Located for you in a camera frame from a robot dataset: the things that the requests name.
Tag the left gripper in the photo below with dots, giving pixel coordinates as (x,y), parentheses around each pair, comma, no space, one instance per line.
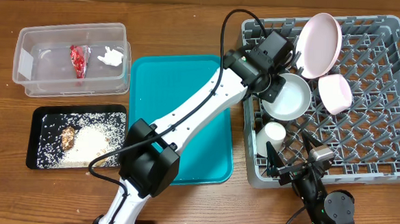
(272,91)

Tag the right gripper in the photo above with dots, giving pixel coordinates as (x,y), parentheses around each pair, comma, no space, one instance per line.
(275,162)

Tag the grey bowl with food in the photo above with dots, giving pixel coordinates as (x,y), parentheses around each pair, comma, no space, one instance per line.
(292,101)

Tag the white cup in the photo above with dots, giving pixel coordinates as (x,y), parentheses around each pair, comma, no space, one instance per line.
(272,132)

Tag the pink bowl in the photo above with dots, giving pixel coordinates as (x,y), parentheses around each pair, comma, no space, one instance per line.
(335,93)

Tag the pink plate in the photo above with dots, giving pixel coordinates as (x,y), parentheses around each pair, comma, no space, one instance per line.
(319,45)

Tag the teal serving tray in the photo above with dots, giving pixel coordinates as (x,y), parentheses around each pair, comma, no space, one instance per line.
(160,84)

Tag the white napkin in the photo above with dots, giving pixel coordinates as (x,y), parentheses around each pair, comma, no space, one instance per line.
(111,57)

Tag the red snack wrapper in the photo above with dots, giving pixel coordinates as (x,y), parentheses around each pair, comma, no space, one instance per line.
(80,56)

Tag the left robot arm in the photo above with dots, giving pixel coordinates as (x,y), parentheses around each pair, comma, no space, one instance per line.
(150,157)

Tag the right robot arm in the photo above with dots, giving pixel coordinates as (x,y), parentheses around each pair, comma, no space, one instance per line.
(323,207)

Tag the grey dishwasher rack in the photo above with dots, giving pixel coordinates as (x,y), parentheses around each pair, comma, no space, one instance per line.
(365,138)

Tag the clear plastic bin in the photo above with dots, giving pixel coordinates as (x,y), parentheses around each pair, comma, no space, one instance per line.
(42,63)

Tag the brown food scrap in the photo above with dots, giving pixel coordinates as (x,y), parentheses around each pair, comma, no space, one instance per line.
(68,138)

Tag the spilled rice pile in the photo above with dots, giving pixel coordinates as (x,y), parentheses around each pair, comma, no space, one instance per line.
(95,135)

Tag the black tray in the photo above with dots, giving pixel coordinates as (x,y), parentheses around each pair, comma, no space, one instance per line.
(41,111)

